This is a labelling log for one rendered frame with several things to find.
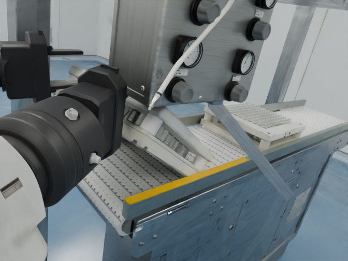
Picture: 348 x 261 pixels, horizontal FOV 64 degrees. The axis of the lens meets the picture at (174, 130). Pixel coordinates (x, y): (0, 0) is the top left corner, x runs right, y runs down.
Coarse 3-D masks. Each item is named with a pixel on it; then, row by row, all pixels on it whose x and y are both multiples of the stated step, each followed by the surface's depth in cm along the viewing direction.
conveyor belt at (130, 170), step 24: (312, 120) 126; (336, 120) 135; (216, 144) 80; (96, 168) 58; (120, 168) 59; (144, 168) 61; (168, 168) 63; (96, 192) 52; (120, 192) 52; (120, 216) 47
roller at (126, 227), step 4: (128, 220) 47; (132, 220) 47; (124, 224) 47; (128, 224) 47; (132, 224) 48; (124, 228) 47; (128, 228) 48; (132, 228) 48; (124, 232) 47; (128, 232) 48
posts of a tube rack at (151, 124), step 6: (72, 78) 52; (150, 114) 41; (144, 120) 41; (150, 120) 40; (156, 120) 40; (162, 120) 41; (144, 126) 40; (150, 126) 40; (156, 126) 41; (150, 132) 40; (156, 132) 41; (198, 156) 59; (192, 162) 59; (198, 162) 58; (204, 162) 58; (198, 168) 58
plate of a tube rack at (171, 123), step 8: (72, 72) 52; (80, 72) 51; (128, 96) 44; (128, 104) 46; (136, 104) 42; (144, 112) 44; (152, 112) 40; (160, 112) 40; (168, 112) 41; (168, 120) 42; (176, 120) 43; (168, 128) 46; (176, 128) 44; (184, 128) 46; (176, 136) 50; (184, 136) 47; (192, 136) 49; (184, 144) 55; (192, 144) 51; (200, 144) 53; (192, 152) 61; (200, 152) 55; (208, 152) 57; (208, 160) 59
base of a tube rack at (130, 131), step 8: (128, 128) 41; (136, 128) 41; (128, 136) 41; (136, 136) 40; (144, 136) 39; (152, 136) 40; (144, 144) 40; (152, 144) 41; (160, 144) 43; (152, 152) 42; (160, 152) 43; (168, 152) 45; (168, 160) 46; (176, 160) 48; (184, 160) 51; (176, 168) 50; (184, 168) 52; (192, 168) 54
